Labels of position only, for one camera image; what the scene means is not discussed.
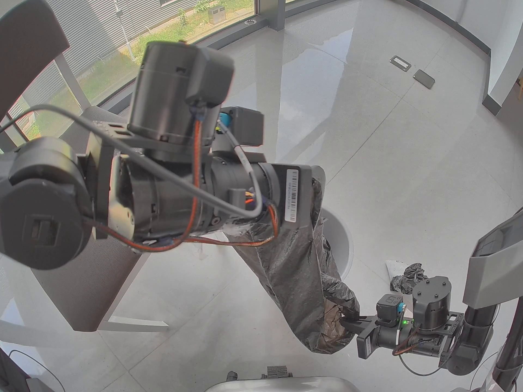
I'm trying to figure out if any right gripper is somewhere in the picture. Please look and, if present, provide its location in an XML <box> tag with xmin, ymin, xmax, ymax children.
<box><xmin>342</xmin><ymin>315</ymin><xmax>413</xmax><ymax>359</ymax></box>

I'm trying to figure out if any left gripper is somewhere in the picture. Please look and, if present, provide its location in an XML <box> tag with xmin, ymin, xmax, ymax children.
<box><xmin>210</xmin><ymin>158</ymin><xmax>327</xmax><ymax>236</ymax></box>

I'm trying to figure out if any white paper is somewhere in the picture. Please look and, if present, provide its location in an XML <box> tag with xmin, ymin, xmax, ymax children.
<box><xmin>385</xmin><ymin>260</ymin><xmax>409</xmax><ymax>291</ymax></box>

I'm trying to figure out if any black plastic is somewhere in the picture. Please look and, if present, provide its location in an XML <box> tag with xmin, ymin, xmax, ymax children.
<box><xmin>390</xmin><ymin>262</ymin><xmax>428</xmax><ymax>295</ymax></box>

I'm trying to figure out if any black plastic bag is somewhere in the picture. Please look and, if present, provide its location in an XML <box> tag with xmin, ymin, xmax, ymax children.
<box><xmin>229</xmin><ymin>176</ymin><xmax>362</xmax><ymax>355</ymax></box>

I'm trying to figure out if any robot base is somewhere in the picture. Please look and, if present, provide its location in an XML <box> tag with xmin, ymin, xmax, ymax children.
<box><xmin>204</xmin><ymin>365</ymin><xmax>360</xmax><ymax>392</ymax></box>

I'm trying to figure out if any white trash bin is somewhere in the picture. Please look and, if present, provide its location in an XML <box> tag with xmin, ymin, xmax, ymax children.
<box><xmin>318</xmin><ymin>206</ymin><xmax>354</xmax><ymax>281</ymax></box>

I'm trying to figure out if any window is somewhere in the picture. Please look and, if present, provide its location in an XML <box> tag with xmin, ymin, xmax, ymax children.
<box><xmin>0</xmin><ymin>0</ymin><xmax>406</xmax><ymax>156</ymax></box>

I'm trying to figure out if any grey padded white-framed chair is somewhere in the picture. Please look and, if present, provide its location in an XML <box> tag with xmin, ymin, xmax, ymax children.
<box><xmin>0</xmin><ymin>0</ymin><xmax>170</xmax><ymax>334</ymax></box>

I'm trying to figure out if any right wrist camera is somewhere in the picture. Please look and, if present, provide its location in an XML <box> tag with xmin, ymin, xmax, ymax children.
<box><xmin>376</xmin><ymin>293</ymin><xmax>405</xmax><ymax>327</ymax></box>

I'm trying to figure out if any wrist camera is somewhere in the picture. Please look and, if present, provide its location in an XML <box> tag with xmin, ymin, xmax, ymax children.
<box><xmin>214</xmin><ymin>105</ymin><xmax>265</xmax><ymax>154</ymax></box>
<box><xmin>376</xmin><ymin>293</ymin><xmax>405</xmax><ymax>327</ymax></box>

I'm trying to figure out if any black cable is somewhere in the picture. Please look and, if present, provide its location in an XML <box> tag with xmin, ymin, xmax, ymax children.
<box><xmin>0</xmin><ymin>104</ymin><xmax>265</xmax><ymax>219</ymax></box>

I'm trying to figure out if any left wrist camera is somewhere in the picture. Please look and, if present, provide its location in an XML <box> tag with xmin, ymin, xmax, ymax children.
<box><xmin>214</xmin><ymin>105</ymin><xmax>265</xmax><ymax>154</ymax></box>

